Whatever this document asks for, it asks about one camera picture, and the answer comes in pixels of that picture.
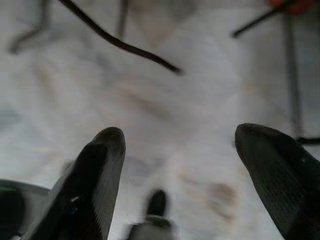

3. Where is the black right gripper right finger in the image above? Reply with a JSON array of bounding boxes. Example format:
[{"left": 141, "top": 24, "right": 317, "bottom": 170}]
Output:
[{"left": 234, "top": 123, "right": 320, "bottom": 240}]

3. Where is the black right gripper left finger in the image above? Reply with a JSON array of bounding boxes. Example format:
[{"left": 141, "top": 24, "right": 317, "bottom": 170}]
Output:
[{"left": 24, "top": 126, "right": 126, "bottom": 240}]

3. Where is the thin black bar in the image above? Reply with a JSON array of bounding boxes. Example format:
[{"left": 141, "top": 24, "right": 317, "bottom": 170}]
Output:
[{"left": 296, "top": 136, "right": 320, "bottom": 146}]

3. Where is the grey robot leg black foot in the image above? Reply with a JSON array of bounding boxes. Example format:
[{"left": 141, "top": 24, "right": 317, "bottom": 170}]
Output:
[{"left": 128, "top": 189, "right": 177, "bottom": 240}]

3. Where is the dark grey robot body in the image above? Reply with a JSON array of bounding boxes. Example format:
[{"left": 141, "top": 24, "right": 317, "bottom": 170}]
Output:
[{"left": 0, "top": 179, "right": 52, "bottom": 240}]

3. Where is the black bent chair leg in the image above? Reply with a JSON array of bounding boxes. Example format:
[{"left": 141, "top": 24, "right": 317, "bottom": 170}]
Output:
[{"left": 58, "top": 0, "right": 182, "bottom": 75}]

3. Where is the black straight chair leg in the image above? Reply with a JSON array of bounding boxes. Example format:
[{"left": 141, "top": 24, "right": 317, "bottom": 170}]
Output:
[{"left": 231, "top": 5, "right": 286, "bottom": 38}]

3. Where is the grey bent metal leg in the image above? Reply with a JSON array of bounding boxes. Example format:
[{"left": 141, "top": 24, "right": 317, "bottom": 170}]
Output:
[{"left": 8, "top": 0, "right": 50, "bottom": 55}]

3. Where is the grey straight metal leg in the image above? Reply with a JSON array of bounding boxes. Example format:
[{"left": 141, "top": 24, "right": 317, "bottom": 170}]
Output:
[{"left": 116, "top": 0, "right": 130, "bottom": 41}]

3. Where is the orange object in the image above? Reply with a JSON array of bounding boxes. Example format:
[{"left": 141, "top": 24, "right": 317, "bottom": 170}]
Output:
[{"left": 266, "top": 0, "right": 320, "bottom": 15}]

